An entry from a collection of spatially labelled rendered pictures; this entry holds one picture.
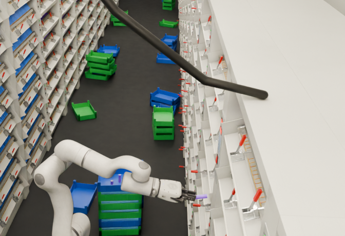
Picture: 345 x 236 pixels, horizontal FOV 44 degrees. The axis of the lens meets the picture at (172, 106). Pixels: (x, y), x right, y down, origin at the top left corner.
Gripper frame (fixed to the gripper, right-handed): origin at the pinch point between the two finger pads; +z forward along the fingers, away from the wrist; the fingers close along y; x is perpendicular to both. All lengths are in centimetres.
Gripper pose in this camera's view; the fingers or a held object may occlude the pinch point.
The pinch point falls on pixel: (191, 195)
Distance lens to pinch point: 197.3
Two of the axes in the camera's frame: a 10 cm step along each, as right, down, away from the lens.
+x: -2.6, 8.6, 4.4
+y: 0.0, -4.5, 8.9
